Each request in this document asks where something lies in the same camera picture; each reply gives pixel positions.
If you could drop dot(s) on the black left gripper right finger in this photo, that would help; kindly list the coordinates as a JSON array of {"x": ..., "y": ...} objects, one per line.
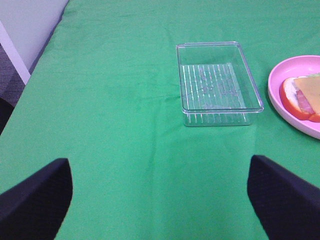
[{"x": 287, "y": 206}]

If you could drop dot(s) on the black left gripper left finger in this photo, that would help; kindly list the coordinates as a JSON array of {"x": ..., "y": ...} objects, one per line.
[{"x": 35, "y": 208}]

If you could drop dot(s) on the bacon strip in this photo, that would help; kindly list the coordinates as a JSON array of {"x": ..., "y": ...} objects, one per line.
[{"x": 303, "y": 103}]

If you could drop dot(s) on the bread slice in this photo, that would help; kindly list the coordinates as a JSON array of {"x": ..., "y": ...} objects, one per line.
[{"x": 288, "y": 97}]

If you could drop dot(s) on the yellow cheese slice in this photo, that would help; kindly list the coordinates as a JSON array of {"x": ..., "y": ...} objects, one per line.
[{"x": 310, "y": 86}]

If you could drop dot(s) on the green lettuce leaf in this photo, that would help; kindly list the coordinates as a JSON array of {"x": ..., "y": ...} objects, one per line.
[{"x": 314, "y": 75}]

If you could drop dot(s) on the green tablecloth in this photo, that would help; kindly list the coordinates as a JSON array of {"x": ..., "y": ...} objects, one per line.
[{"x": 106, "y": 95}]

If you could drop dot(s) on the clear left plastic container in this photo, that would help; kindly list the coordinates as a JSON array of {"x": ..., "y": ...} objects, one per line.
[{"x": 216, "y": 85}]

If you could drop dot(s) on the pink round plate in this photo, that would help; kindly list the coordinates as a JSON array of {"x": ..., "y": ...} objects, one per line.
[{"x": 297, "y": 66}]

